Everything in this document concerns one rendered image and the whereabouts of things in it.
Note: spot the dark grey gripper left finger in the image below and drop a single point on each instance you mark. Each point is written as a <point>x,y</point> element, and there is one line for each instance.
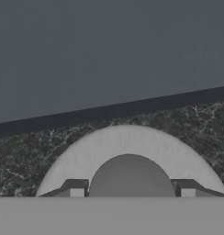
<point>74,185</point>

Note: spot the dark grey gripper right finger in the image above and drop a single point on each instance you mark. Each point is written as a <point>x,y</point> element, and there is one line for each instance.
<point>186,184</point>

